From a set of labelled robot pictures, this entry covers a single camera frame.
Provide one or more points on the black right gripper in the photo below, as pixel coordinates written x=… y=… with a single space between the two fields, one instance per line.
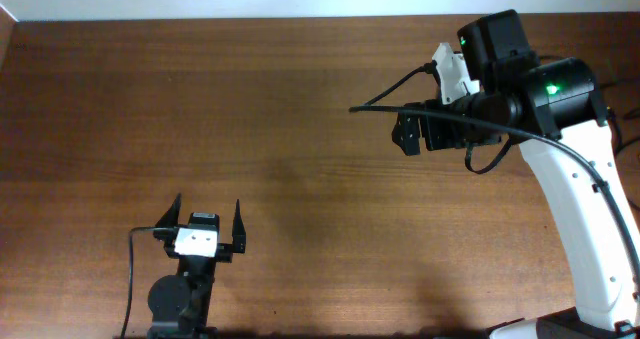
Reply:
x=409 y=122

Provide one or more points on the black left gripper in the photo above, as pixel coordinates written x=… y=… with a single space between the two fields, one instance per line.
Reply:
x=223 y=250

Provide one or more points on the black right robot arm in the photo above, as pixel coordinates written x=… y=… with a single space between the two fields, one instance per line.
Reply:
x=496 y=90

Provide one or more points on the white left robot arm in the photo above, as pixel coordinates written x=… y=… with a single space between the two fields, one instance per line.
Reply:
x=180 y=302

